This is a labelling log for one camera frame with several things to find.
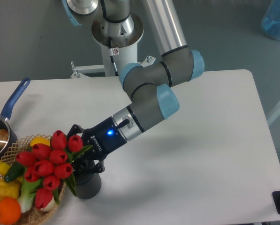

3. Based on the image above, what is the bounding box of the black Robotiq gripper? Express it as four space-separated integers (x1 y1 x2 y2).
66 117 127 175

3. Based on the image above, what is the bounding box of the red tulip bouquet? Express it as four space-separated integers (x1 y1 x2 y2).
15 130 92 210

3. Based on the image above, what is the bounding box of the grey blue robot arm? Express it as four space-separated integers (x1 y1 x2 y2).
62 0 204 174

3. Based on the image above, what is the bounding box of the dark grey ribbed vase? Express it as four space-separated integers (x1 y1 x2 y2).
75 173 101 199

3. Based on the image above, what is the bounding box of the yellow squash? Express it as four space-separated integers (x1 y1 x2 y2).
30 136 50 147

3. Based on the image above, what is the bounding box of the white garlic bulb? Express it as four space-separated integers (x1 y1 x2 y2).
40 197 57 212

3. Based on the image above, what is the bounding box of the dark green cucumber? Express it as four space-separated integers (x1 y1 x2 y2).
4 161 24 183

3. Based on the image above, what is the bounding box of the green bok choy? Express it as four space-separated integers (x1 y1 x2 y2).
17 180 41 213

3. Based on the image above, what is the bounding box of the yellow banana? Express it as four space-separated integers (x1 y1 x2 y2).
0 160 11 177

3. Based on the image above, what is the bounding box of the woven wicker basket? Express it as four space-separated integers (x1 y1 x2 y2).
0 134 58 225

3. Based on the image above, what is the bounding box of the yellow corn cob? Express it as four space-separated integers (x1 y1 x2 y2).
0 179 21 201

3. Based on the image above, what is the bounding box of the orange fruit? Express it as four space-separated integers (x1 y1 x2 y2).
0 197 21 225

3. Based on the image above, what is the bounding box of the blue plastic bag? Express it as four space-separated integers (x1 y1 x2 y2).
261 0 280 40

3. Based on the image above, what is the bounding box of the blue handled saucepan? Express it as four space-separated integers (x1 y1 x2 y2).
0 78 30 157

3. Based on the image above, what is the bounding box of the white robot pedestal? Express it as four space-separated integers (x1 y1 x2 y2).
71 12 156 78

